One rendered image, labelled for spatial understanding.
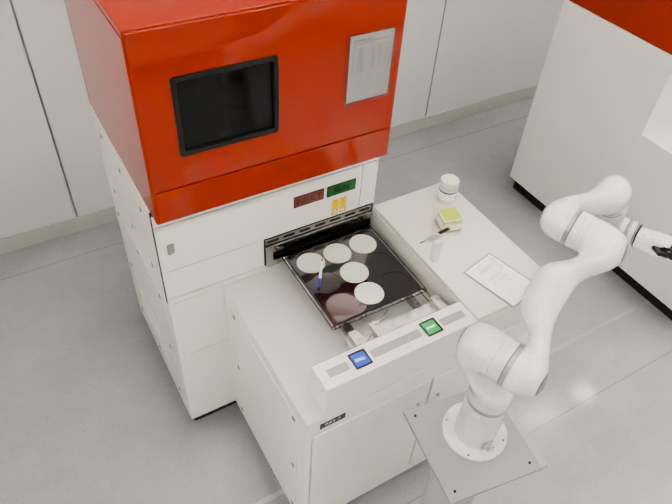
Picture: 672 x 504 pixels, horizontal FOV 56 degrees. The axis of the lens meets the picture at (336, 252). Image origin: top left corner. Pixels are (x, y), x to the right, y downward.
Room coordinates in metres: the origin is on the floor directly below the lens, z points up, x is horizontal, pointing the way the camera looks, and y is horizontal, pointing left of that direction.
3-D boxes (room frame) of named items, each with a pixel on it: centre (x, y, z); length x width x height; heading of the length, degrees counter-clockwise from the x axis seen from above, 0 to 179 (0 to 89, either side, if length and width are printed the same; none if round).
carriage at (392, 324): (1.31, -0.22, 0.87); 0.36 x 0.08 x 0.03; 123
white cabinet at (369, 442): (1.48, -0.19, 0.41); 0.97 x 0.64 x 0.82; 123
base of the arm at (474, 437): (0.97, -0.45, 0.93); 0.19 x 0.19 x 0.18
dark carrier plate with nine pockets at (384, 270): (1.52, -0.06, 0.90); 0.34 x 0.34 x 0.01; 33
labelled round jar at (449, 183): (1.89, -0.40, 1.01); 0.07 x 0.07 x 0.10
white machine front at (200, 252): (1.61, 0.22, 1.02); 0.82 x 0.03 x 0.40; 123
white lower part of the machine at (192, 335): (1.89, 0.41, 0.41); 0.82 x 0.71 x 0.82; 123
